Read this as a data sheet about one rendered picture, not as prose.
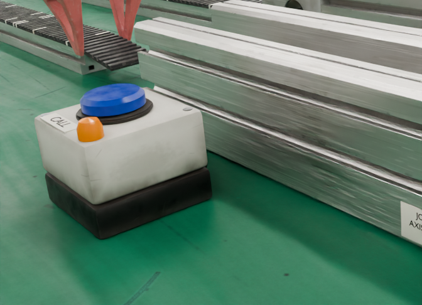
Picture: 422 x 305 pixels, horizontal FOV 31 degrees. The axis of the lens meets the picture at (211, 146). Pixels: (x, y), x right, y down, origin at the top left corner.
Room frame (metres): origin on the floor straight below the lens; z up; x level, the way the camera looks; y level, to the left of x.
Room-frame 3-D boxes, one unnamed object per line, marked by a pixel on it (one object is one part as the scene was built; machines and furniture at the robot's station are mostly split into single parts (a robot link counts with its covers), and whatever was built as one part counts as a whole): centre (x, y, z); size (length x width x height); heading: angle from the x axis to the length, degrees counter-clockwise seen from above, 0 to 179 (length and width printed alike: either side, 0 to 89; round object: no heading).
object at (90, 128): (0.41, 0.07, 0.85); 0.01 x 0.01 x 0.01
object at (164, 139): (0.45, 0.05, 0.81); 0.10 x 0.08 x 0.06; 121
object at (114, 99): (0.45, 0.06, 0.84); 0.04 x 0.04 x 0.02
